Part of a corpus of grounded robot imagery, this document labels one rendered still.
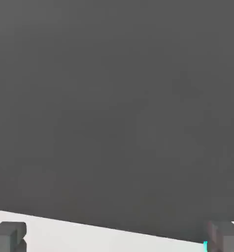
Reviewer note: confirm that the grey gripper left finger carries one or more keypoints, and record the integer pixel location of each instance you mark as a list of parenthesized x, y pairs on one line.
[(6, 237)]

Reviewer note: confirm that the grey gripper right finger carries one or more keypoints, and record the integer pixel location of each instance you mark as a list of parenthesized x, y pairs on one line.
[(227, 238)]

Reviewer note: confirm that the small cyan cube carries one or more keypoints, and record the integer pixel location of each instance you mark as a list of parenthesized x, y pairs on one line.
[(205, 246)]

